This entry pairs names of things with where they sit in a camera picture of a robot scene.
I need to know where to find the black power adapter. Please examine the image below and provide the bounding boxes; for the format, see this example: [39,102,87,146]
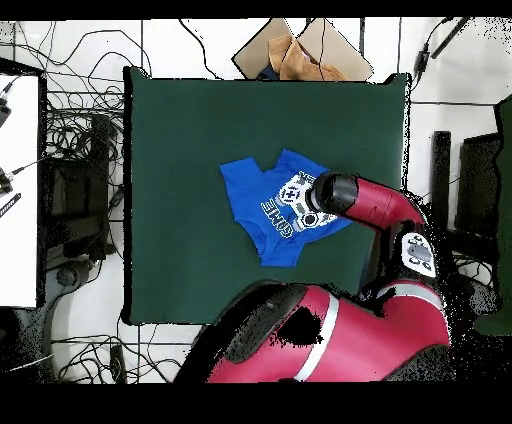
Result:
[413,42,432,78]

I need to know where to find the blue printed t-shirt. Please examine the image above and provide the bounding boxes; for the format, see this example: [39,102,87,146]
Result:
[218,148,354,268]

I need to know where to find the dark green table cloth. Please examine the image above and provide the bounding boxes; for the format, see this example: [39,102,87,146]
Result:
[122,66,412,326]

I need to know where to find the brown cardboard box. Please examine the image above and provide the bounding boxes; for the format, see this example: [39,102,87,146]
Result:
[231,17,375,82]

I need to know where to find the long black cable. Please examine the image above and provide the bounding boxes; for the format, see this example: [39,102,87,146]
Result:
[178,18,220,80]

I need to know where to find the black striped bar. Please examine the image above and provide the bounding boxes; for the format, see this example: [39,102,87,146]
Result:
[0,192,22,219]

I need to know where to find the green draped cloth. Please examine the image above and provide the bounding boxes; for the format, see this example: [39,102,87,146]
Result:
[473,95,512,337]

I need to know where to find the black cable tangle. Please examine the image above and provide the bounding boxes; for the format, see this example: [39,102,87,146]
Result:
[39,19,155,137]
[51,331,189,384]

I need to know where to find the white desk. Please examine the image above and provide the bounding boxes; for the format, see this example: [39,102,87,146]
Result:
[0,73,41,309]

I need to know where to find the thin black rod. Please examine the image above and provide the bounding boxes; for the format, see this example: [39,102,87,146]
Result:
[429,16,474,60]

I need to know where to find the tan towel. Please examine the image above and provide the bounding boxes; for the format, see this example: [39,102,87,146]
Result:
[267,34,349,82]

